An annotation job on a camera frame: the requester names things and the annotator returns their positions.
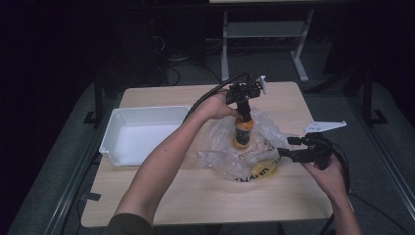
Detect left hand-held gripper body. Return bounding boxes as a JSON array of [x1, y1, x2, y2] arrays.
[[225, 74, 267, 106]]

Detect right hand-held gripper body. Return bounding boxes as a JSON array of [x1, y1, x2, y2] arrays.
[[300, 120, 347, 171]]

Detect orange drink bottle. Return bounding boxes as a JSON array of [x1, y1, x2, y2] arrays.
[[232, 116, 255, 151]]

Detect clear plastic bag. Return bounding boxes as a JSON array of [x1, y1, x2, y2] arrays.
[[196, 107, 296, 182]]

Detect person's left hand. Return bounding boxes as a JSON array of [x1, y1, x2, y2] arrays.
[[198, 92, 242, 121]]

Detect person's right hand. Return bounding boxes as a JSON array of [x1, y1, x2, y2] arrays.
[[301, 156, 348, 201]]

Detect black metal stand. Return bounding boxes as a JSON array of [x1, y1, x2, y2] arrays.
[[82, 72, 106, 125], [357, 65, 390, 127]]

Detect white plastic tray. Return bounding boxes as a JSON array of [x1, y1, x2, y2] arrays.
[[98, 105, 192, 167]]

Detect person's dark sleeve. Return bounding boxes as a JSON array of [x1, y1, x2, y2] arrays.
[[103, 212, 155, 235]]

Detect dark tape strip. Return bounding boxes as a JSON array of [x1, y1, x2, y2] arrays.
[[79, 192, 103, 203]]

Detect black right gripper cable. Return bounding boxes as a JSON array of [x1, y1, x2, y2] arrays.
[[321, 138, 410, 235]]

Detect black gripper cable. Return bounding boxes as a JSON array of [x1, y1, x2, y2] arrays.
[[321, 138, 410, 235], [182, 71, 253, 123]]

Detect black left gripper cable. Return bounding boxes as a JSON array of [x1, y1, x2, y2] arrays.
[[182, 71, 253, 123]]

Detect black floor cables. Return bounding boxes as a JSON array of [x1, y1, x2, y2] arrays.
[[160, 35, 223, 86]]

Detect white metal desk frame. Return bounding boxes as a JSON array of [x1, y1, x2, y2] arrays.
[[220, 9, 316, 83]]

